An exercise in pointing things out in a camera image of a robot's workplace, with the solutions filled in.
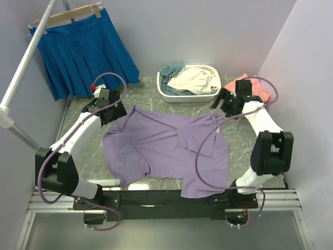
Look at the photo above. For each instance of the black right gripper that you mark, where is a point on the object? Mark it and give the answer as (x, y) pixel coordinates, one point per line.
(223, 98)

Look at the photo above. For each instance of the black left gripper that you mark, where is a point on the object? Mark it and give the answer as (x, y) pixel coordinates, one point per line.
(114, 112)

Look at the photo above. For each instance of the purple t shirt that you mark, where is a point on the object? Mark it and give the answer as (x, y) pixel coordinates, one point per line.
(151, 144)

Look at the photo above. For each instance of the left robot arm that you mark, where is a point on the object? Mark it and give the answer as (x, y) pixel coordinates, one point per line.
(55, 168)

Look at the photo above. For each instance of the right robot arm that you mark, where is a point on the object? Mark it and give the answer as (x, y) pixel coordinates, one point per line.
(271, 154)

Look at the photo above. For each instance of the folded orange t shirt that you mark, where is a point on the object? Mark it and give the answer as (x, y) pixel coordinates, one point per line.
(257, 91)

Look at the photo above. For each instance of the folded pink t shirt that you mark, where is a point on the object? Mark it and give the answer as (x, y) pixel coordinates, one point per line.
(256, 81)

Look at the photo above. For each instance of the white t shirt in basket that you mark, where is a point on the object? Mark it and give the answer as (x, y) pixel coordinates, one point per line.
(195, 81)

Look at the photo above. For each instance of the blue pleated skirt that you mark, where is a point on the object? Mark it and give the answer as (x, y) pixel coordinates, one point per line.
(76, 54)

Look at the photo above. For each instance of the white plastic laundry basket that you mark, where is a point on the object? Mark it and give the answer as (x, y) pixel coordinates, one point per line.
(190, 98)

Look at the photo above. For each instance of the grey blue t shirt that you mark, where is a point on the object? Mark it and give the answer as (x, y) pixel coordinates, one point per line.
(167, 72)

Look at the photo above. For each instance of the wooden clothes hanger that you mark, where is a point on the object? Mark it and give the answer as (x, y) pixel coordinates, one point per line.
(93, 8)

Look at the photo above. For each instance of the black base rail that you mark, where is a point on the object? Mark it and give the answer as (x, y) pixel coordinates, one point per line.
(168, 204)

